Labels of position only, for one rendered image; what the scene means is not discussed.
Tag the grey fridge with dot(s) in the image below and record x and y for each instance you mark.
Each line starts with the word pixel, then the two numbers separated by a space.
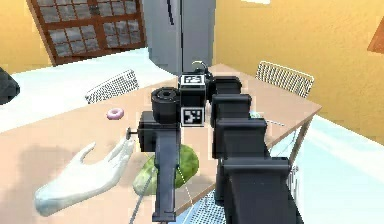
pixel 180 33

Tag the brown framed window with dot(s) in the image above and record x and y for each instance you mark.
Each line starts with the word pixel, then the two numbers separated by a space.
pixel 90 30

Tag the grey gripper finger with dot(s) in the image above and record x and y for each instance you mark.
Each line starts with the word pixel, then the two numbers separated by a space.
pixel 185 187
pixel 143 193

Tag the black rounded object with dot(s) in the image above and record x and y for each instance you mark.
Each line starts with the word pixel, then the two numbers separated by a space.
pixel 7 87

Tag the brown framed wall picture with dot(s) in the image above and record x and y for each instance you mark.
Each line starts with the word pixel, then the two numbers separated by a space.
pixel 378 39

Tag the green lettuce head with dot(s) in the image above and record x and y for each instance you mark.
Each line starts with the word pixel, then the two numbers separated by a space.
pixel 189 163

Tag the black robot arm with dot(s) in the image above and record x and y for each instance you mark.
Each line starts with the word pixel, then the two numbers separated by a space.
pixel 253 186

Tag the tan wooden dining table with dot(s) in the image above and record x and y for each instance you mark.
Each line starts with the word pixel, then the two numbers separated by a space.
pixel 66 133

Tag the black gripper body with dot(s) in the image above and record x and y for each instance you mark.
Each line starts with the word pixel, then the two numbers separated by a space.
pixel 165 140

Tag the white hand sculpture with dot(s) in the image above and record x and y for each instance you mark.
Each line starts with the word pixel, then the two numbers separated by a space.
pixel 80 181

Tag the pink doughnut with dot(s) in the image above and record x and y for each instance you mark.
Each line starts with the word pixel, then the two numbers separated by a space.
pixel 115 113

